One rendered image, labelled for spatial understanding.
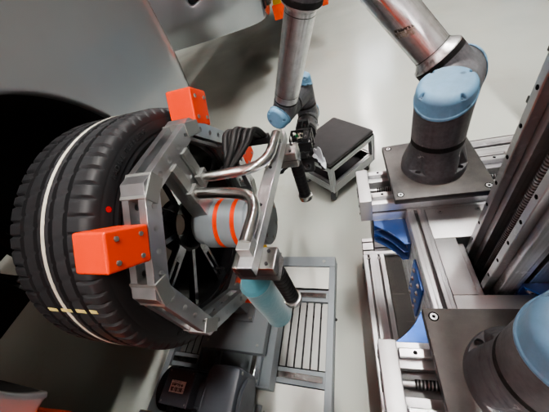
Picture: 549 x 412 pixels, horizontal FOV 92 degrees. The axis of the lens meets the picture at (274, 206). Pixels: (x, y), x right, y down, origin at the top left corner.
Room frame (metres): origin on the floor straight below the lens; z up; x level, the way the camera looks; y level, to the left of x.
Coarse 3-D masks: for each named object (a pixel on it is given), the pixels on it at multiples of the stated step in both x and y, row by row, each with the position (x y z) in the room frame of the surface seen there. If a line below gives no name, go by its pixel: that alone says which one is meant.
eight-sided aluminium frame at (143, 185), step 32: (192, 128) 0.63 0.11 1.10; (160, 160) 0.50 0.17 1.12; (128, 192) 0.45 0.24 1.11; (256, 192) 0.75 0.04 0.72; (128, 224) 0.42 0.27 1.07; (160, 224) 0.41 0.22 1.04; (160, 256) 0.37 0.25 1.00; (160, 288) 0.32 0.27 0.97; (192, 320) 0.31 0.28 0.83; (224, 320) 0.35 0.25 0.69
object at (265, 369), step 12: (276, 336) 0.45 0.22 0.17; (204, 348) 0.54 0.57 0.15; (276, 348) 0.41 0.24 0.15; (204, 360) 0.49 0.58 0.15; (216, 360) 0.46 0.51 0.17; (228, 360) 0.45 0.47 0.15; (240, 360) 0.43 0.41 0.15; (252, 360) 0.40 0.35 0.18; (264, 360) 0.39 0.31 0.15; (276, 360) 0.38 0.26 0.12; (252, 372) 0.36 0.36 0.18; (264, 372) 0.35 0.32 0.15; (276, 372) 0.34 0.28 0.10; (264, 384) 0.31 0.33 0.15
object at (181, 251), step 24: (192, 144) 0.74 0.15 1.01; (216, 168) 0.80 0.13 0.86; (168, 192) 0.61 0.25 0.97; (168, 216) 0.56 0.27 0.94; (168, 240) 0.51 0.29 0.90; (192, 240) 0.59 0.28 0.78; (168, 264) 0.48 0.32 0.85; (192, 264) 0.51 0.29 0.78; (216, 264) 0.57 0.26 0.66; (192, 288) 0.47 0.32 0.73; (216, 288) 0.49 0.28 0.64
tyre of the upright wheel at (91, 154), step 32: (96, 128) 0.66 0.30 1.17; (128, 128) 0.60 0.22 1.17; (160, 128) 0.67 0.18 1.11; (64, 160) 0.57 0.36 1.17; (96, 160) 0.51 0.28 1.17; (128, 160) 0.55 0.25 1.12; (32, 192) 0.54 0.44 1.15; (64, 192) 0.48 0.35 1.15; (96, 192) 0.46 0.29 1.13; (32, 224) 0.48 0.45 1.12; (64, 224) 0.44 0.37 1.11; (96, 224) 0.42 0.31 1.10; (32, 256) 0.44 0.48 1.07; (64, 256) 0.40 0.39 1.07; (32, 288) 0.42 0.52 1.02; (64, 288) 0.37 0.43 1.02; (96, 288) 0.34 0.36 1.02; (128, 288) 0.36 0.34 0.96; (224, 288) 0.50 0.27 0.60; (64, 320) 0.37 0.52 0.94; (96, 320) 0.33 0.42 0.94; (128, 320) 0.31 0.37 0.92; (160, 320) 0.34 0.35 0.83
